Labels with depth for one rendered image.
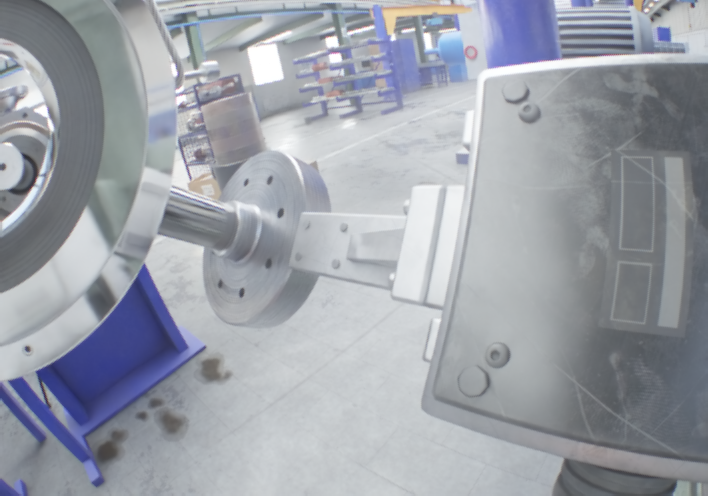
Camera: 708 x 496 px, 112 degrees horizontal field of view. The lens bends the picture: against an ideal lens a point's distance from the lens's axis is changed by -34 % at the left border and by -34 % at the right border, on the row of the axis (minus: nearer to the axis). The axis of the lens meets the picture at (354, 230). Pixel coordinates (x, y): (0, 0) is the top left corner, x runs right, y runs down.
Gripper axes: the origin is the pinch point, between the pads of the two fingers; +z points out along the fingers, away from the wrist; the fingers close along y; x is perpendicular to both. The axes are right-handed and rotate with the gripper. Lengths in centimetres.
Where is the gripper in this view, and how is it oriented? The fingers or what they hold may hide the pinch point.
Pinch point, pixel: (344, 250)
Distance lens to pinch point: 30.4
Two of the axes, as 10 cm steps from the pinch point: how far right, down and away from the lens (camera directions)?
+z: -7.3, -0.6, 6.8
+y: -6.4, -2.5, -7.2
